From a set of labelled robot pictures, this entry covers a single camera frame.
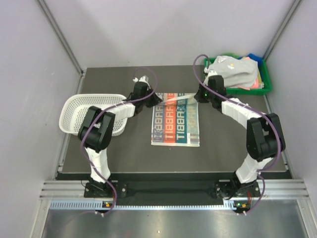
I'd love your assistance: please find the grey white towel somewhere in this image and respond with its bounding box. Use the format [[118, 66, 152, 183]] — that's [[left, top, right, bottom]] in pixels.
[[208, 56, 252, 88]]

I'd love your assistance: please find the colourful rabbit print towel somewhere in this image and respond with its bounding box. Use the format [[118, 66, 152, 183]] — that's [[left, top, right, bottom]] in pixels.
[[151, 93, 200, 147]]

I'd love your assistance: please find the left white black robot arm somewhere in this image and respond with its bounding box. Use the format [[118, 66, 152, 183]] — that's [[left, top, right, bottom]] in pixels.
[[78, 76, 162, 197]]

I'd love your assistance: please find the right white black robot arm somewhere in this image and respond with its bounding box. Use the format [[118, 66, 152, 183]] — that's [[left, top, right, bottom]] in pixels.
[[194, 75, 285, 197]]

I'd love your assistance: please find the green cloth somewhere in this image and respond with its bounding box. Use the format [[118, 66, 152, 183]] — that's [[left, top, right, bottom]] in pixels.
[[221, 53, 240, 59]]

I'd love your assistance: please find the pink striped towel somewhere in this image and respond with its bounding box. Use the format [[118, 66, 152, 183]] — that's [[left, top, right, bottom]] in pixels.
[[237, 56, 263, 90]]

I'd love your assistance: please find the blue cloth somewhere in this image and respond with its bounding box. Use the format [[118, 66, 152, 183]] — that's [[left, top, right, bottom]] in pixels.
[[248, 54, 263, 64]]

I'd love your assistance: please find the green plastic bin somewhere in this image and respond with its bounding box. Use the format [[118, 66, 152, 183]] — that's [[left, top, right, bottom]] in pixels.
[[204, 57, 273, 96]]

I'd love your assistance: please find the white perforated plastic basket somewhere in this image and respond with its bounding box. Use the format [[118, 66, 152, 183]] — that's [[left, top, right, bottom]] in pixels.
[[59, 94, 126, 136]]

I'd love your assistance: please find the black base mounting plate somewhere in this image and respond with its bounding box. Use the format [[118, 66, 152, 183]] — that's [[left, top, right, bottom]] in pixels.
[[84, 180, 260, 200]]

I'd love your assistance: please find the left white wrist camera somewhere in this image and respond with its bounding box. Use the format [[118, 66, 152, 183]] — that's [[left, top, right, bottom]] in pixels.
[[132, 75, 149, 85]]

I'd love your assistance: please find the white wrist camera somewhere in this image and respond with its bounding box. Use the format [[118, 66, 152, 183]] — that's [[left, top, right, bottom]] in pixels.
[[204, 67, 218, 78], [132, 75, 149, 85]]

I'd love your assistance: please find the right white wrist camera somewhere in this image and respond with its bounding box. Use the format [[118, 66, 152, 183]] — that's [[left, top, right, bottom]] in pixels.
[[204, 67, 218, 78]]

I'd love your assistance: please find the aluminium frame rail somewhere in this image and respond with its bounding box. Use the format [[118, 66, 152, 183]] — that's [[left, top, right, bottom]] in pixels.
[[40, 180, 88, 199]]

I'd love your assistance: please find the grey slotted cable duct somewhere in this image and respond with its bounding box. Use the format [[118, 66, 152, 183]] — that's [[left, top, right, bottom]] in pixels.
[[50, 200, 247, 211]]

